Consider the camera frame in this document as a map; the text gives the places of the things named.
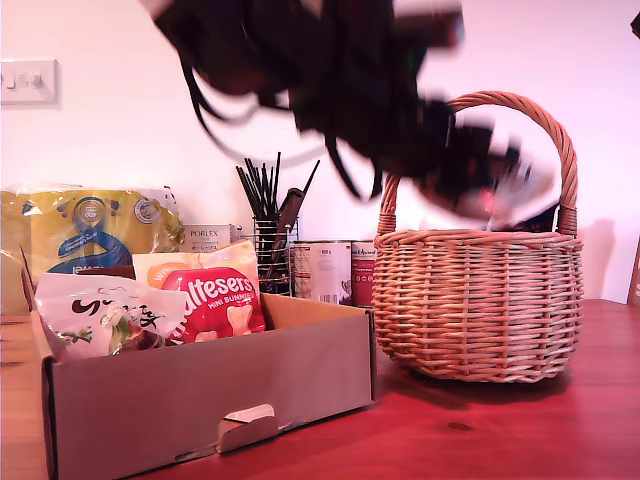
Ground white Porlex box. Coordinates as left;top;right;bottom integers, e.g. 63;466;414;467
180;223;241;254

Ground brown cardboard box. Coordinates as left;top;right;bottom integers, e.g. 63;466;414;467
19;244;377;480

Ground white light switch plate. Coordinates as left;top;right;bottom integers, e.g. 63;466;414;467
0;59;59;106

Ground Maltesers mini bunnies bag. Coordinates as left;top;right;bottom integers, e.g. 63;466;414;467
132;239;267;346

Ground black chopstick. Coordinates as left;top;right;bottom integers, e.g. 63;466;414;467
243;158;275;219
292;159;321;201
236;167;264;220
269;152;282;221

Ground red label tin can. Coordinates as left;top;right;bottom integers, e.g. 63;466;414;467
349;239;376;307

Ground white label tin can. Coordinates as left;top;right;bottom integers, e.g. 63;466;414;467
291;239;353;305

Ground yellow kitchen towel pack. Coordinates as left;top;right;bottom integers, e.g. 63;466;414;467
0;182;185;316

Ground chrome wire utensil holder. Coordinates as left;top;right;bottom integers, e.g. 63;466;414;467
251;215;300;296

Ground woven wicker basket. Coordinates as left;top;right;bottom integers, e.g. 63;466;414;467
372;90;585;385

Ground blue chocolate egg bag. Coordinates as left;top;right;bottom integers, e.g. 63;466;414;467
517;203;560;233

